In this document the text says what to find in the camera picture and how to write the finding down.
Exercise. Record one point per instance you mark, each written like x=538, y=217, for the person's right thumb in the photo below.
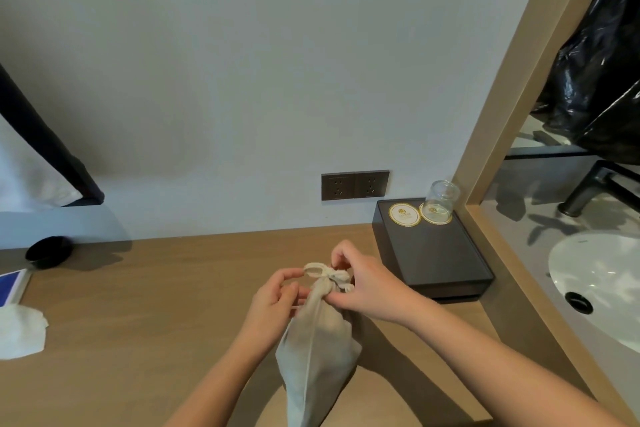
x=342, y=298

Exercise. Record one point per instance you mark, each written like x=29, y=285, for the black round dish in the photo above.
x=48, y=252

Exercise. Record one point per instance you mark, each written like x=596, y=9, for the black plastic bag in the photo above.
x=600, y=66

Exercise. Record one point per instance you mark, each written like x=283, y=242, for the dark wall socket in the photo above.
x=337, y=186
x=372, y=184

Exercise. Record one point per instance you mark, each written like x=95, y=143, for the light wooden partition frame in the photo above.
x=505, y=106

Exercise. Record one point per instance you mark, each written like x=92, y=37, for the person's left thumb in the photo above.
x=299, y=295

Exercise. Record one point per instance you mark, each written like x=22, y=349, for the dark metal faucet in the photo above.
x=592, y=186

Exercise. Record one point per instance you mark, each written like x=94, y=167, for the round white gold-rimmed coaster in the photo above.
x=404, y=215
x=436, y=217

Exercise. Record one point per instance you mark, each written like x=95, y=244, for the black ledge strip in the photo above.
x=545, y=151

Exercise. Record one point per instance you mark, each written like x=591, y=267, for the black rectangular tray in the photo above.
x=432, y=254

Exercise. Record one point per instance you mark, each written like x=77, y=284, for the person's right forearm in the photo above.
x=505, y=371

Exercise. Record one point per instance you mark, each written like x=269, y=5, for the blue and white box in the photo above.
x=12, y=287

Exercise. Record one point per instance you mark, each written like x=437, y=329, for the clear drinking glass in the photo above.
x=442, y=196

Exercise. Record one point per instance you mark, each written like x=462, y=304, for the person's right hand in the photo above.
x=380, y=294

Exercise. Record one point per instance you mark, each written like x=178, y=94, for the white crumpled tissue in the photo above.
x=20, y=331

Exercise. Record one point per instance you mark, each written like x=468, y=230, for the person's left forearm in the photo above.
x=220, y=384

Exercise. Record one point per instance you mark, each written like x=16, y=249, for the white sink basin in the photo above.
x=607, y=281

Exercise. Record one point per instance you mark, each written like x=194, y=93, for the person's left hand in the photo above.
x=267, y=311

